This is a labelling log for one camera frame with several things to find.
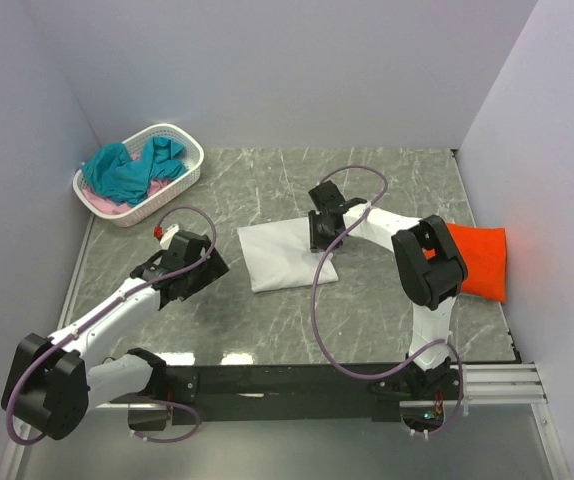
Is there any white t shirt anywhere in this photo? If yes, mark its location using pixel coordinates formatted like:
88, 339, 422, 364
237, 217, 322, 293

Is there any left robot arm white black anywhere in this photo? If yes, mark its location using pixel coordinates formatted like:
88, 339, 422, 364
1, 231, 229, 444

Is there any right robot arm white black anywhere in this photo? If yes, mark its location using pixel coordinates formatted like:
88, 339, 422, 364
308, 180, 468, 399

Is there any white plastic laundry basket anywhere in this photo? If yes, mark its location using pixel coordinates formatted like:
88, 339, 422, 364
73, 123, 204, 227

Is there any pink t shirt in basket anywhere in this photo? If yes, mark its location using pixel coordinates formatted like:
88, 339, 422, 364
82, 154, 187, 215

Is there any teal t shirt in basket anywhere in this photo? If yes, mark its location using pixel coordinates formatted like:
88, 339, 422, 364
82, 136, 188, 207

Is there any folded orange t shirt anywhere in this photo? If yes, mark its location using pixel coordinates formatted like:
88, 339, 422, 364
447, 223, 507, 303

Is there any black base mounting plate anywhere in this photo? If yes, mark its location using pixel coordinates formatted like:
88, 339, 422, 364
106, 363, 448, 432

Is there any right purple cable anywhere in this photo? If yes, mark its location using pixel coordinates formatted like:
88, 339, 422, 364
310, 165, 466, 437

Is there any purple cable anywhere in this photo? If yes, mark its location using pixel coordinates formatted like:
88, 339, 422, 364
5, 205, 218, 446
310, 165, 466, 437

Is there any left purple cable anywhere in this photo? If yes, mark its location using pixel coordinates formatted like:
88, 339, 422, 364
5, 205, 218, 446

